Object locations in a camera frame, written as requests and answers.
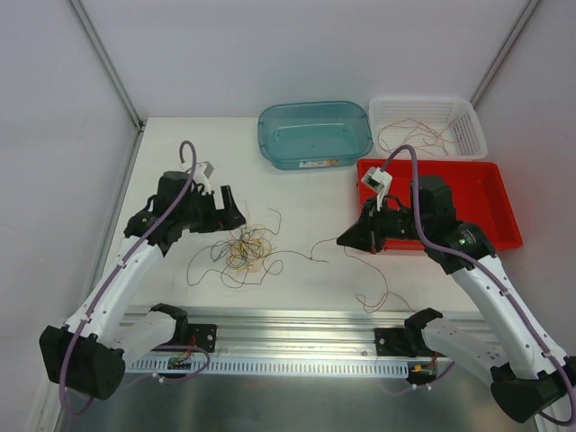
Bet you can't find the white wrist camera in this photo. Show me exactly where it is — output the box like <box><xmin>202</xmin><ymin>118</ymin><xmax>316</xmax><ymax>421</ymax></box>
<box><xmin>361</xmin><ymin>166</ymin><xmax>392</xmax><ymax>212</ymax></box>
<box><xmin>193</xmin><ymin>161</ymin><xmax>214</xmax><ymax>195</ymax></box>

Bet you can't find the yellow black wire bundle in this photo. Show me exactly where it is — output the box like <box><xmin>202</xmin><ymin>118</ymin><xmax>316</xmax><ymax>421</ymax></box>
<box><xmin>186</xmin><ymin>200</ymin><xmax>316</xmax><ymax>289</ymax></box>

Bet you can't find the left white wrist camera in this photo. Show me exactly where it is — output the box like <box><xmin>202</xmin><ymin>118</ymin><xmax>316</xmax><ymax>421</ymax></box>
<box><xmin>193</xmin><ymin>161</ymin><xmax>214</xmax><ymax>195</ymax></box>

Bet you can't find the right aluminium frame post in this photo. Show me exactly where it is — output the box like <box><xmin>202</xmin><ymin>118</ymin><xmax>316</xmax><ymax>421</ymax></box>
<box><xmin>469</xmin><ymin>0</ymin><xmax>543</xmax><ymax>109</ymax></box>

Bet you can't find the left aluminium frame post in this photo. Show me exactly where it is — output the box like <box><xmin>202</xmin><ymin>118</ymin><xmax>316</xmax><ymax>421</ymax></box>
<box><xmin>66</xmin><ymin>0</ymin><xmax>145</xmax><ymax>132</ymax></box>

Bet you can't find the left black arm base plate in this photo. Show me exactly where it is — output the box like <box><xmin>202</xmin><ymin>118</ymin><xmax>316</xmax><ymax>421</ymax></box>
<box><xmin>184</xmin><ymin>324</ymin><xmax>218</xmax><ymax>354</ymax></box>

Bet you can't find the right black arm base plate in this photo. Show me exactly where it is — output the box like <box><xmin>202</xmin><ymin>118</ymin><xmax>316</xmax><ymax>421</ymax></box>
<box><xmin>373</xmin><ymin>328</ymin><xmax>413</xmax><ymax>356</ymax></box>

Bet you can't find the red plastic tray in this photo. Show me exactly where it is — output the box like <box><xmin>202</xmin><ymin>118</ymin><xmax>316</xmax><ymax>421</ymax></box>
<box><xmin>356</xmin><ymin>158</ymin><xmax>523</xmax><ymax>252</ymax></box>

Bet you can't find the teal transparent plastic bin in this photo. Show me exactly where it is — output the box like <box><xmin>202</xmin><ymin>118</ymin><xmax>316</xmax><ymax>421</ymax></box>
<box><xmin>256</xmin><ymin>101</ymin><xmax>374</xmax><ymax>170</ymax></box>

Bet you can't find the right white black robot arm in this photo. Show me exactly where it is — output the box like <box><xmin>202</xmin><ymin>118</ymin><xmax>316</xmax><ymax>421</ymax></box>
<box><xmin>337</xmin><ymin>168</ymin><xmax>575</xmax><ymax>423</ymax></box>

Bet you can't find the aluminium frame post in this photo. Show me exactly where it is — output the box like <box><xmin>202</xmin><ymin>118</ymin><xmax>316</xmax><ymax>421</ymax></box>
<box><xmin>469</xmin><ymin>0</ymin><xmax>543</xmax><ymax>109</ymax></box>
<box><xmin>66</xmin><ymin>0</ymin><xmax>145</xmax><ymax>132</ymax></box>

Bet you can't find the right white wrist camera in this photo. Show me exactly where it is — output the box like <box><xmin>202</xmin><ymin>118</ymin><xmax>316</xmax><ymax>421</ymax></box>
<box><xmin>361</xmin><ymin>166</ymin><xmax>392</xmax><ymax>212</ymax></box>

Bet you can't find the white slotted cable duct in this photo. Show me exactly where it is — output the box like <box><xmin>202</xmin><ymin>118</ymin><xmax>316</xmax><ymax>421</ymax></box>
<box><xmin>127</xmin><ymin>354</ymin><xmax>409</xmax><ymax>379</ymax></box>

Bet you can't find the white perforated plastic basket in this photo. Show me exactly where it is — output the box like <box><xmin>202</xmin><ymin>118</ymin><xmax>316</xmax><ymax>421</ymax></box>
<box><xmin>368</xmin><ymin>96</ymin><xmax>488</xmax><ymax>161</ymax></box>

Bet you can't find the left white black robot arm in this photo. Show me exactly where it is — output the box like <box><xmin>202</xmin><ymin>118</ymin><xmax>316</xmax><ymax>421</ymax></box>
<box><xmin>40</xmin><ymin>171</ymin><xmax>246</xmax><ymax>401</ymax></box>

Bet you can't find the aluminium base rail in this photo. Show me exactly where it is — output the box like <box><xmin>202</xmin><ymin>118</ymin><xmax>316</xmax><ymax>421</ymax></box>
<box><xmin>121</xmin><ymin>305</ymin><xmax>539</xmax><ymax>361</ymax></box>

